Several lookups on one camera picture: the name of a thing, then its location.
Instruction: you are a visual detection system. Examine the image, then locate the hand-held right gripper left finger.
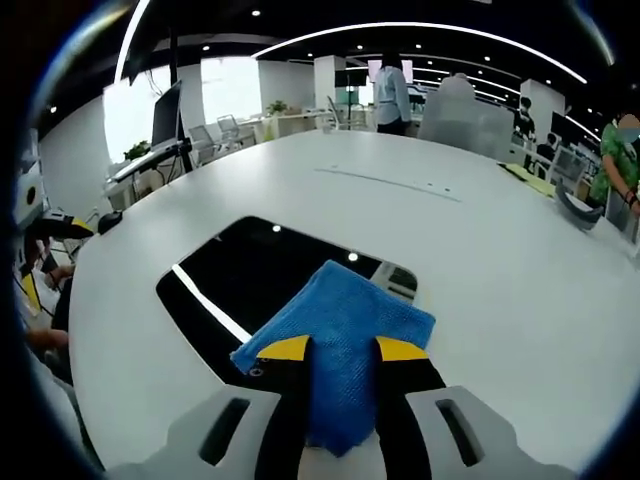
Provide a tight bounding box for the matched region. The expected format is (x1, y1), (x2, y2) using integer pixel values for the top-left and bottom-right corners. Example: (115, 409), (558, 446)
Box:
(107, 334), (312, 480)

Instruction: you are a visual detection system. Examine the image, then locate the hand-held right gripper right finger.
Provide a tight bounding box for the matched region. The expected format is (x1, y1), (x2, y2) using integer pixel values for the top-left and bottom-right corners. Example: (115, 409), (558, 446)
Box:
(374, 334), (579, 480)

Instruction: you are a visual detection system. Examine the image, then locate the black tablet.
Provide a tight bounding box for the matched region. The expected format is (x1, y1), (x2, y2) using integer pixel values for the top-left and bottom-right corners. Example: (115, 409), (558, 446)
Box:
(155, 214), (420, 387)

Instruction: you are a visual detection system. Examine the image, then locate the blue cleaning cloth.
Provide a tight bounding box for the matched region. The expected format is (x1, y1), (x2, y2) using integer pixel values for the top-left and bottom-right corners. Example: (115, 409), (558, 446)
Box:
(229, 258), (437, 459)

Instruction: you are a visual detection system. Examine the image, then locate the black computer mouse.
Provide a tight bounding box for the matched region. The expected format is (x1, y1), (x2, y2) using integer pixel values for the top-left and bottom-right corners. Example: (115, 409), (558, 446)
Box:
(97, 210), (125, 236)

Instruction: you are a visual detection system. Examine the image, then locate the white office chair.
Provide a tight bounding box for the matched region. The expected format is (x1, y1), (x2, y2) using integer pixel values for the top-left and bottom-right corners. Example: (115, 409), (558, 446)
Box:
(217, 113), (244, 144)
(188, 124), (221, 161)
(547, 144), (591, 194)
(327, 95), (351, 130)

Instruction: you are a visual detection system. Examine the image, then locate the yellow notepad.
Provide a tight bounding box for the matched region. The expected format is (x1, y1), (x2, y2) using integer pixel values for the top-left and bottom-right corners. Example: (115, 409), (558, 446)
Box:
(497, 162), (557, 199)

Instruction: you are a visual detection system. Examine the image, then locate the grey translucent panel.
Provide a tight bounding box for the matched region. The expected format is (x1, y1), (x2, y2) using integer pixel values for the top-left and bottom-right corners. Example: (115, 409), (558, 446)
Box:
(417, 89), (515, 149)

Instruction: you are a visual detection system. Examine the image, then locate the pink wall screen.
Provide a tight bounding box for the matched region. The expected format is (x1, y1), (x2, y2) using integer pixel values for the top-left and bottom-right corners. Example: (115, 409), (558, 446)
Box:
(367, 58), (415, 84)

